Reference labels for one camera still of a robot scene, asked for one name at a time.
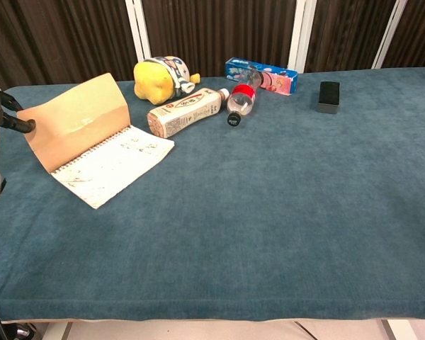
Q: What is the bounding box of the blue cookie box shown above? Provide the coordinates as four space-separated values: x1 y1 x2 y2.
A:
224 57 300 97

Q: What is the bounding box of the brown spiral notebook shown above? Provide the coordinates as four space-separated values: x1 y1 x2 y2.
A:
16 72 176 210

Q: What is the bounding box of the yellow plush toy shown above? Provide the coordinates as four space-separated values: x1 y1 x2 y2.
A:
132 55 202 106

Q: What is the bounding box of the beige milk tea bottle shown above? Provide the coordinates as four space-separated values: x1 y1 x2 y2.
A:
147 86 231 140

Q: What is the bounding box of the grey metal table leg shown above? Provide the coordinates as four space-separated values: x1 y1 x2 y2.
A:
380 318 409 340

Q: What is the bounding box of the dark brown pleated curtain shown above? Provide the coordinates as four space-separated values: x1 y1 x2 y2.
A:
381 0 425 69
0 0 140 91
141 0 298 79
303 0 397 74

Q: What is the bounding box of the clear red-label cola bottle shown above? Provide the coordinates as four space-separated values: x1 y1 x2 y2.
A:
226 68 263 128

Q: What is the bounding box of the small black box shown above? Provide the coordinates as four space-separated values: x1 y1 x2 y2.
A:
316 80 341 115

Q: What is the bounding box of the chrome chair base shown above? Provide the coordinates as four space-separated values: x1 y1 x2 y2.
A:
15 323 32 340

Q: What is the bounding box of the blue table cloth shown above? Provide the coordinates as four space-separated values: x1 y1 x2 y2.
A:
0 67 425 324

